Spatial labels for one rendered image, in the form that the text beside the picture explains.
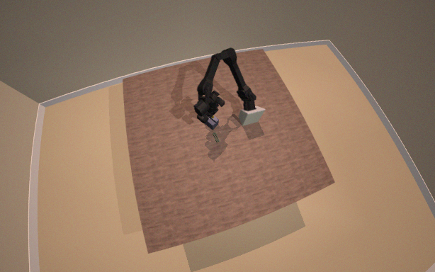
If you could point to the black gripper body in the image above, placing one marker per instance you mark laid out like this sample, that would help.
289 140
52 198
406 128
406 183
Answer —
211 110

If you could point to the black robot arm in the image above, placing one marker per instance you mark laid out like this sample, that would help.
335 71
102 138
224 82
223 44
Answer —
206 85

